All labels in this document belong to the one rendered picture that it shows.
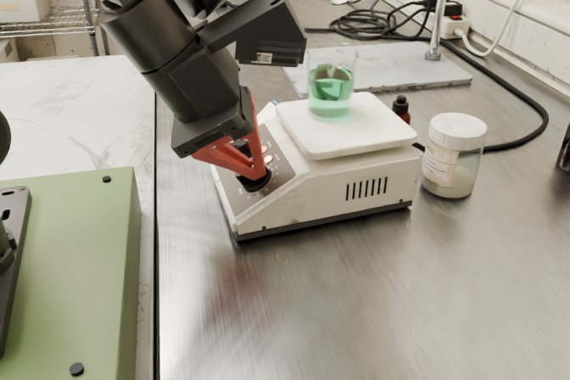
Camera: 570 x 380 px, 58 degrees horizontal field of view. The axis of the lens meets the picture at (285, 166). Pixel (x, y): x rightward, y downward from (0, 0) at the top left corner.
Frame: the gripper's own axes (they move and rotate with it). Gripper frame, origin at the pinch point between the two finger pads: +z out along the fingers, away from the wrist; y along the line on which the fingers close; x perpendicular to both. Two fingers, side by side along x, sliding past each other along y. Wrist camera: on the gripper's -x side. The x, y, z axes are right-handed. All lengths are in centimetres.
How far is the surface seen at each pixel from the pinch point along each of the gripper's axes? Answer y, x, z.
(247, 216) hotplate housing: -3.9, 2.3, 1.9
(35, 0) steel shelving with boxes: 196, 102, 5
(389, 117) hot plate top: 4.9, -13.8, 5.3
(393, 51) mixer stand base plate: 46, -20, 23
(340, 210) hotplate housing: -2.4, -5.4, 7.7
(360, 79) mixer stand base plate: 33.4, -12.5, 17.3
